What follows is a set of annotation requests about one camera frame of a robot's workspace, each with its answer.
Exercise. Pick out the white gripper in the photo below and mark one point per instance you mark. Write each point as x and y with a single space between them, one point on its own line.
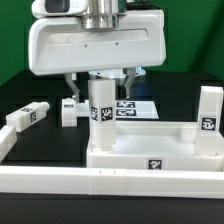
60 45

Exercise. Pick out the white U-shaped fence frame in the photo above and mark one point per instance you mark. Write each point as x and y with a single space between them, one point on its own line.
105 181

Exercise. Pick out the fiducial marker sheet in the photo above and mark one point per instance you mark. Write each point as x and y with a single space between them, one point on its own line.
136 109

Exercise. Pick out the white desk top tray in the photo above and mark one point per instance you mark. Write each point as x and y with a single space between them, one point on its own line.
156 145

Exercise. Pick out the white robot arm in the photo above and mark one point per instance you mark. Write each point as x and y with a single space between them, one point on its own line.
94 14

